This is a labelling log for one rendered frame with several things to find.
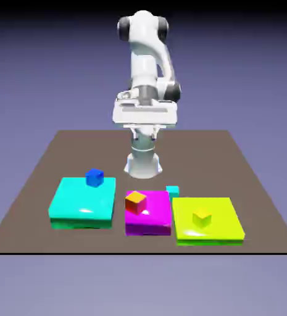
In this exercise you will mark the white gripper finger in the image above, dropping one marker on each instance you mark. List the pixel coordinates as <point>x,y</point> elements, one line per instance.
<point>134,133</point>
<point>154,133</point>

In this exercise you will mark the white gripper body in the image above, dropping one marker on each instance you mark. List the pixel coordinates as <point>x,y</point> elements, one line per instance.
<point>144,115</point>

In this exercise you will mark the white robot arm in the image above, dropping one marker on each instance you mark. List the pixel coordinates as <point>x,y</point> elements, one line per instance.
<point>143,44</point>

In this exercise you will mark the small blue cube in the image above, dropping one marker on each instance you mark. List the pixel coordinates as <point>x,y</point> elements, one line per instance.
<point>94,177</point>

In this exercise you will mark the small cyan cube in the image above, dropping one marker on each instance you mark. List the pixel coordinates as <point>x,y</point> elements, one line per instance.
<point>172,191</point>

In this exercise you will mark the small orange cube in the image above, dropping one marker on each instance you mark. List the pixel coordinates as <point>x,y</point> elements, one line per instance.
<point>135,202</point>

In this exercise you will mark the small yellow cube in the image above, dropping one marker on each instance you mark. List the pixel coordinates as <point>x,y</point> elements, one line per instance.
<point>202,218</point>

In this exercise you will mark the large magenta box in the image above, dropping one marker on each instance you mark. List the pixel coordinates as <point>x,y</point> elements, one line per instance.
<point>155,212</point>

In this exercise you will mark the large cyan box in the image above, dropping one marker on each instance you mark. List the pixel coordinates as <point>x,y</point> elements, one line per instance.
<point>81,202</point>

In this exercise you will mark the large yellow box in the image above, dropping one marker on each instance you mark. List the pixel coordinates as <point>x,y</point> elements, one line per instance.
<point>219,222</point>

